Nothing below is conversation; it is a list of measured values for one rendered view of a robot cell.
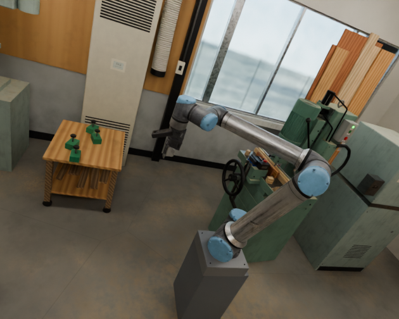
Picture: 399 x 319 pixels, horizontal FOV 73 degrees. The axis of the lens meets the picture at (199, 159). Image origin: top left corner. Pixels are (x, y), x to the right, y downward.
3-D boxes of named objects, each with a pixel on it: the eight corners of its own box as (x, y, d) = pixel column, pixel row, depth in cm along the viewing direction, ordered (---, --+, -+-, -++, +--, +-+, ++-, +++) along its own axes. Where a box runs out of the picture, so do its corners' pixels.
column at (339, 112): (275, 173, 243) (318, 99, 208) (293, 175, 253) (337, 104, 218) (290, 190, 226) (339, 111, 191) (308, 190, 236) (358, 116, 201)
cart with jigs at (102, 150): (59, 164, 280) (64, 108, 249) (116, 173, 298) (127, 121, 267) (39, 209, 227) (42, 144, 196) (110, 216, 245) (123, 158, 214)
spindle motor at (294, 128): (273, 133, 210) (293, 95, 195) (291, 135, 218) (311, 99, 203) (287, 145, 196) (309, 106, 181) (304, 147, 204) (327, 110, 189)
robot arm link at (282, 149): (338, 159, 127) (216, 99, 147) (336, 168, 117) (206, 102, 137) (325, 178, 133) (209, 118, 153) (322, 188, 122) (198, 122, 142)
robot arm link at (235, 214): (246, 235, 171) (258, 216, 163) (236, 251, 157) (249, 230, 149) (225, 222, 176) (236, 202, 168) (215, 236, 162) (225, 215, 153)
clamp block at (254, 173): (240, 167, 215) (245, 158, 211) (254, 168, 221) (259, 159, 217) (249, 179, 204) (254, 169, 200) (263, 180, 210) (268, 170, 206)
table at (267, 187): (227, 154, 234) (230, 148, 231) (256, 157, 248) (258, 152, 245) (263, 203, 189) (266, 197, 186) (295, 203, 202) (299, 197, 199)
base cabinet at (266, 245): (206, 227, 274) (234, 171, 240) (253, 225, 300) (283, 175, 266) (225, 266, 240) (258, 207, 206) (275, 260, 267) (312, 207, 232)
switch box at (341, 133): (332, 137, 205) (344, 118, 197) (340, 138, 209) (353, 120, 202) (337, 142, 200) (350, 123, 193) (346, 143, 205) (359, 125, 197)
